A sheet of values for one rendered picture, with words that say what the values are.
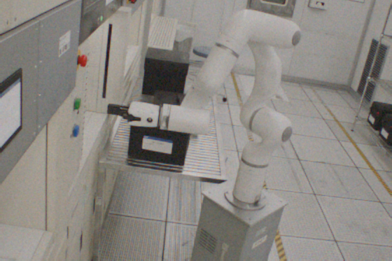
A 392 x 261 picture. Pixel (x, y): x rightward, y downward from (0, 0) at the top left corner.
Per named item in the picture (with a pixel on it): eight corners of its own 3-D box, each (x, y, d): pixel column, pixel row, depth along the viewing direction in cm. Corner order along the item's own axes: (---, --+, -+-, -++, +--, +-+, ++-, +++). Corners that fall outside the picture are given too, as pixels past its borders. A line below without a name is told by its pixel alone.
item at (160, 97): (201, 130, 243) (204, 109, 238) (149, 123, 240) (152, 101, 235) (199, 110, 270) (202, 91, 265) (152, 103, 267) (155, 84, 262)
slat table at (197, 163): (200, 296, 226) (227, 180, 197) (91, 282, 222) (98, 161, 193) (198, 175, 345) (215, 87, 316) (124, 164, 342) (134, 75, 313)
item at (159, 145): (126, 155, 202) (129, 123, 195) (138, 131, 228) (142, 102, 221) (183, 166, 201) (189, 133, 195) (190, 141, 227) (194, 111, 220)
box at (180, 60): (183, 100, 282) (189, 64, 272) (140, 94, 279) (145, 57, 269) (183, 86, 308) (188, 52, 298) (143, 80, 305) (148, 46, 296)
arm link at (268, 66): (262, 145, 168) (233, 128, 178) (282, 133, 174) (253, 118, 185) (271, 22, 142) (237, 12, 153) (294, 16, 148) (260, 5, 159)
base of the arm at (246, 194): (275, 201, 186) (285, 164, 179) (248, 215, 173) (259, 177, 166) (242, 181, 197) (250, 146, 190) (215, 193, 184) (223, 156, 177)
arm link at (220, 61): (211, 46, 151) (169, 120, 152) (216, 41, 136) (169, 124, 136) (234, 59, 152) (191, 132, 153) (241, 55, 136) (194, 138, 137)
